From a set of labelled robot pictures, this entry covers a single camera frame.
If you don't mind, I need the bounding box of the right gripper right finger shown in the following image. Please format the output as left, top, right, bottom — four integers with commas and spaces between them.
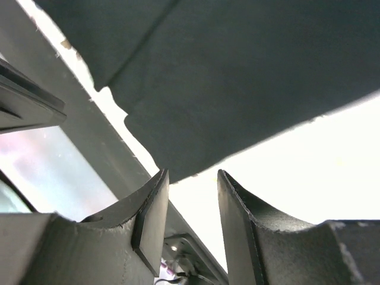
217, 170, 379, 284

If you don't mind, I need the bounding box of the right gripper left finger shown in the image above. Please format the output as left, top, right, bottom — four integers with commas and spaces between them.
1, 169, 169, 284

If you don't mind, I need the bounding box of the black t shirt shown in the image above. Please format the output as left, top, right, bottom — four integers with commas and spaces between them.
37, 1, 379, 183

